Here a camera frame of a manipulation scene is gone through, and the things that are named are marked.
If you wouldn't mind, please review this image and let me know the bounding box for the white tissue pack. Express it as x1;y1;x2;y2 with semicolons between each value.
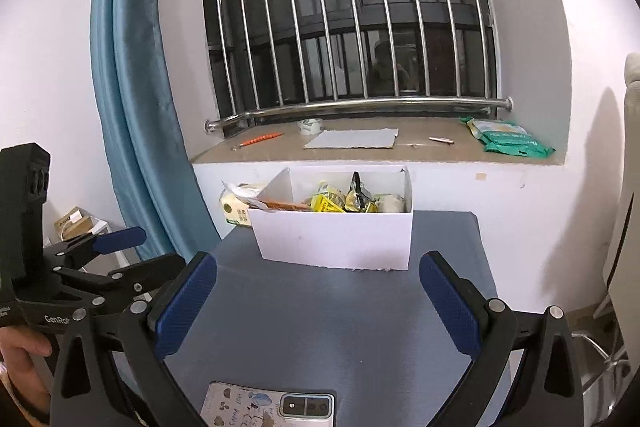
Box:
219;181;269;228

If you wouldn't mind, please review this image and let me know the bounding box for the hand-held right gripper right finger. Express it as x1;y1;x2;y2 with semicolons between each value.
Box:
418;250;586;427

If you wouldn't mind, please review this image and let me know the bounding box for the green plastic packet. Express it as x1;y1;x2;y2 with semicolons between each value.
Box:
459;116;557;160

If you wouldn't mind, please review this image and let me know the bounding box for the grey cardboard sheet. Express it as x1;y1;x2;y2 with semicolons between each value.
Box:
303;128;400;150

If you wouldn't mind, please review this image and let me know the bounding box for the yellow-green snack packet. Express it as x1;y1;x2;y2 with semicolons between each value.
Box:
310;181;347;213

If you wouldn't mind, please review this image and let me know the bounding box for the dark yellow snack packet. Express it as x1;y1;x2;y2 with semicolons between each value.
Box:
344;171;379;214

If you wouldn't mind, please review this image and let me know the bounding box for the orange pen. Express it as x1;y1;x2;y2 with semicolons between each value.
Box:
238;132;285;148

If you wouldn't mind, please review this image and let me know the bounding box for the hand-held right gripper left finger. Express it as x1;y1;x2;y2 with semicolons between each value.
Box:
49;251;219;427

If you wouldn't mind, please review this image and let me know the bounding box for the smartphone with sticker case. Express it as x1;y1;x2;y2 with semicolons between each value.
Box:
202;381;337;427

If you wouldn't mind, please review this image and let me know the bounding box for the person's left hand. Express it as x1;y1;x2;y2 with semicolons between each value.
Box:
0;329;54;427

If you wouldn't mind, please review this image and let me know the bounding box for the dark glass window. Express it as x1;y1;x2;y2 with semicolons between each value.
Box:
199;0;501;138

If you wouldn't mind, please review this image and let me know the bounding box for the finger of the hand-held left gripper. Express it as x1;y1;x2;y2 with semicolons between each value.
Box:
54;254;187;304
44;226;148;271

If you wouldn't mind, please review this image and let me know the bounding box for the blue-grey tablecloth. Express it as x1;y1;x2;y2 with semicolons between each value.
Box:
112;210;514;427

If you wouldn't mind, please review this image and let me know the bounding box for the white cardboard box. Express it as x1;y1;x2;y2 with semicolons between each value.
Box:
247;165;415;272

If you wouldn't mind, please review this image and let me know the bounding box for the orange snack packet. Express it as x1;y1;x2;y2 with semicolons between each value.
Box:
261;199;312;212

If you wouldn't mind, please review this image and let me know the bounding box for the blue curtain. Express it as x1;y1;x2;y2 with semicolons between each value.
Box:
89;0;222;260

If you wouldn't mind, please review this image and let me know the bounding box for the steel window railing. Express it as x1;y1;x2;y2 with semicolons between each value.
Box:
183;0;515;136

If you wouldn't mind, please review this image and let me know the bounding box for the small brown cardboard box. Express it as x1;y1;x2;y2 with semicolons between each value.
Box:
52;206;101;242

